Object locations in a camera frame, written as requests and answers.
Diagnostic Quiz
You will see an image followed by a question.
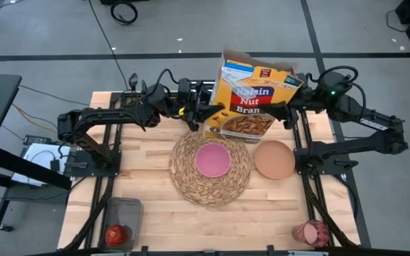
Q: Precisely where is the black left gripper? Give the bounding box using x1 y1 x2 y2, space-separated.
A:
178 78 226 132

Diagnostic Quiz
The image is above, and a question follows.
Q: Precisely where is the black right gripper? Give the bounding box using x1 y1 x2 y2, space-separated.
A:
258 73 320 129

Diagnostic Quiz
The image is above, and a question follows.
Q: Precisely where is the yellow raisin bran cereal box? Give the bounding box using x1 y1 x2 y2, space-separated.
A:
203 48 304 144

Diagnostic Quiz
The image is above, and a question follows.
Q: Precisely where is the pink bowl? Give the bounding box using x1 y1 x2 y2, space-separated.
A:
194 142 232 178

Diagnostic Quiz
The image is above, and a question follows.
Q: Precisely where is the terracotta round plate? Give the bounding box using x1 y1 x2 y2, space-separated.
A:
253 139 296 181

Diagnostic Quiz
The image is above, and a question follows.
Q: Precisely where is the round woven straw placemat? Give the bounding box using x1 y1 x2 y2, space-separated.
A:
168 129 253 208

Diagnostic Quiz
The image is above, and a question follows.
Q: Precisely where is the clear grey plastic container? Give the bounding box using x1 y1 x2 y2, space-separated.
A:
98 197 144 252

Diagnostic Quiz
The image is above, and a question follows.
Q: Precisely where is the red apple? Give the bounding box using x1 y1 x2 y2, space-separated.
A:
105 224 127 247

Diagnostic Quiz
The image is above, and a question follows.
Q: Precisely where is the pink ribbed drinking glass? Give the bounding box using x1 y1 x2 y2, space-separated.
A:
291 219 330 248

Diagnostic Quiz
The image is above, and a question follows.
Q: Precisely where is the white flat box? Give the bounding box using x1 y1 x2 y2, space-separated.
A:
11 142 71 188

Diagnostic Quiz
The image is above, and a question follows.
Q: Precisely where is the black power adapter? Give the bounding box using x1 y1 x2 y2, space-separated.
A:
23 134 52 146

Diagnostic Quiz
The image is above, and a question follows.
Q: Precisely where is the black aluminium table frame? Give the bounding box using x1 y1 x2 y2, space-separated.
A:
58 90 369 256

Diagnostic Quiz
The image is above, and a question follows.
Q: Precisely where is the long black floor cable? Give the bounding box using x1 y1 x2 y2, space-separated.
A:
87 0 130 92

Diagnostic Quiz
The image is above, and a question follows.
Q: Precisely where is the coiled black floor cable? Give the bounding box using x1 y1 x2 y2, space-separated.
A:
110 1 138 26

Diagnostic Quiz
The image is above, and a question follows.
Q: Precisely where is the thin black looped cable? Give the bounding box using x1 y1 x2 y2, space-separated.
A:
385 9 409 33

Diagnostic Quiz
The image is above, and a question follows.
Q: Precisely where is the black cable bundle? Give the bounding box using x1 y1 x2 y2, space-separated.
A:
64 174 115 252
303 174 359 248

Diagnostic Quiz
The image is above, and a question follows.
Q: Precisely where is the thin black floor cable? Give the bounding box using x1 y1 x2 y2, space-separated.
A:
19 85 90 107

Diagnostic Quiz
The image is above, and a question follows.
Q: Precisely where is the yellow floor cable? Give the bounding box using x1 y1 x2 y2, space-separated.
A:
11 102 60 134

